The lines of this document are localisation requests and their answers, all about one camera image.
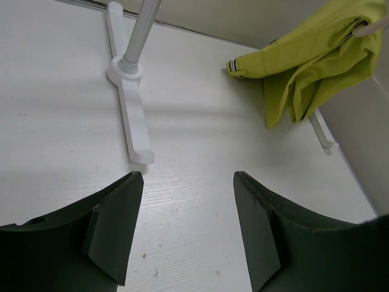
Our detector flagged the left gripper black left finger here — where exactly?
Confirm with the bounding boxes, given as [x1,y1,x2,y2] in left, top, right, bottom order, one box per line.
[1,172,144,291]

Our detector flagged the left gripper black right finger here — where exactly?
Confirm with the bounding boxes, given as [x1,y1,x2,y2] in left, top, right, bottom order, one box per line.
[233,172,388,291]

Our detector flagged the yellow-green trousers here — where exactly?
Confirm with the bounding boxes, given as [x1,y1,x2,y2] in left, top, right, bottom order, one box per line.
[226,1,386,128]

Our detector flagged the wooden clothes hanger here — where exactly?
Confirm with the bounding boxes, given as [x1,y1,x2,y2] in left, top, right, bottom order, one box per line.
[352,14,389,38]

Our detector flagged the white clothes rack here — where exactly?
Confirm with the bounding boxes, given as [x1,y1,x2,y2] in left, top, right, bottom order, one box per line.
[105,0,340,165]

